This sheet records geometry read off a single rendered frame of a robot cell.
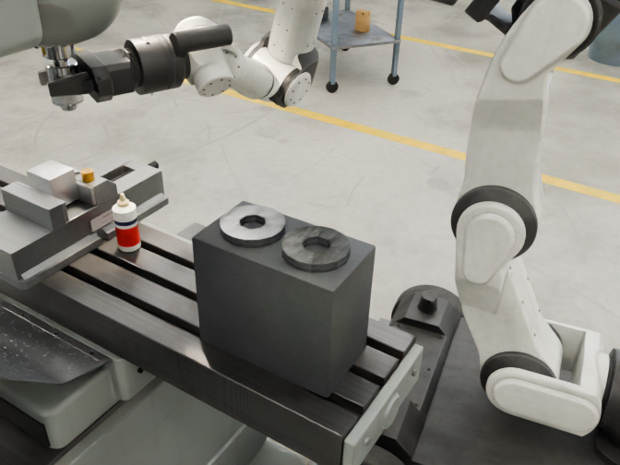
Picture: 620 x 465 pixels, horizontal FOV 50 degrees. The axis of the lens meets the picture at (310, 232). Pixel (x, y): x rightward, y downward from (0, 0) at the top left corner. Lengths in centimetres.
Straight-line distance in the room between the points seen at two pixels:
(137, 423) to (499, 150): 79
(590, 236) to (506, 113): 220
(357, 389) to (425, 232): 210
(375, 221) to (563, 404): 186
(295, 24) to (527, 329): 71
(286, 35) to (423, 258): 169
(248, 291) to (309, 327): 10
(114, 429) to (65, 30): 66
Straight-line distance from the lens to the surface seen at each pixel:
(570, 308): 274
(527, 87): 103
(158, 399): 129
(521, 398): 133
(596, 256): 309
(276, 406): 92
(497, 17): 107
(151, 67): 108
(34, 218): 121
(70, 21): 97
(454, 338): 159
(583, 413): 133
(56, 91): 106
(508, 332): 129
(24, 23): 88
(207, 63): 111
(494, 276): 117
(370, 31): 468
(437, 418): 141
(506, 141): 110
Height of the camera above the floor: 161
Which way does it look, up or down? 33 degrees down
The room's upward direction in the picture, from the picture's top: 2 degrees clockwise
